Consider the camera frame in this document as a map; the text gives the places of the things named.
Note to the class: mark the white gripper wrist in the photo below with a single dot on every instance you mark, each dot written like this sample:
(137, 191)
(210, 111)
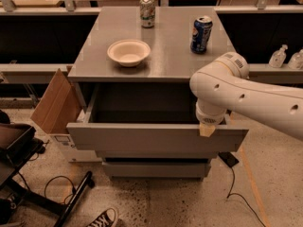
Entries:
(209, 117)

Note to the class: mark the black power adapter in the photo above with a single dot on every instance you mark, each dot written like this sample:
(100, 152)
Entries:
(228, 158)

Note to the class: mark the grey bottom drawer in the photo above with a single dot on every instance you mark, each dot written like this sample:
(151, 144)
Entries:
(156, 170)

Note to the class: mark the black white sneaker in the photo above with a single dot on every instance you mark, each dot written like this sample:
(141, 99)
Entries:
(108, 218)

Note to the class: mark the grey middle drawer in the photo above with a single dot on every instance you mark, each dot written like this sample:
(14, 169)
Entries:
(177, 155)

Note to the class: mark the grey drawer cabinet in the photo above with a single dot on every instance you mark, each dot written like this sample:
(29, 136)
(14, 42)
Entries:
(170, 61)

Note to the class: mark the clear sanitizer bottle left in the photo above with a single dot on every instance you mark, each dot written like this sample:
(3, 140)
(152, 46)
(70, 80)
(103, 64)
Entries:
(278, 57)

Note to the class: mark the grey top drawer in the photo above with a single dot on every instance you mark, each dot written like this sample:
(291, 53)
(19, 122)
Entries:
(148, 118)

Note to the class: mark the grey drawer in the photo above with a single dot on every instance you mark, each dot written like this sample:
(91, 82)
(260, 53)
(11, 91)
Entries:
(156, 170)
(177, 155)
(148, 118)

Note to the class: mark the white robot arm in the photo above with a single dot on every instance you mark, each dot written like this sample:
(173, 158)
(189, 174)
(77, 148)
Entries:
(223, 85)

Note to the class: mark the blue pepsi can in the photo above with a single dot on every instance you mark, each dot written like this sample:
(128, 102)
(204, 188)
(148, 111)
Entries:
(200, 34)

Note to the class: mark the clear sanitizer bottle right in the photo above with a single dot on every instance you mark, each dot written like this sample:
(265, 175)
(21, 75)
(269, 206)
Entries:
(296, 61)

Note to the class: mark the white paper bowl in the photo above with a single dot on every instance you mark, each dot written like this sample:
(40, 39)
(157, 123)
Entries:
(128, 53)

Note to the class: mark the open cardboard box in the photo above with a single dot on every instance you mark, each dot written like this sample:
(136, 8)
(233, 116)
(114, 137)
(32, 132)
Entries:
(59, 106)

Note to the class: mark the black tray on stand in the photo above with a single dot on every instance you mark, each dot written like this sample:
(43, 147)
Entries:
(13, 137)

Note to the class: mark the clear sanitizer bottle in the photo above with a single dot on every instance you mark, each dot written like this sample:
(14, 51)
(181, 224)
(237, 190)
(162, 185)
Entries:
(296, 61)
(278, 57)

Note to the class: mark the green white soda can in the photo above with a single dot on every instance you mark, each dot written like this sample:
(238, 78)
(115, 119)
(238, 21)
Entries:
(147, 13)

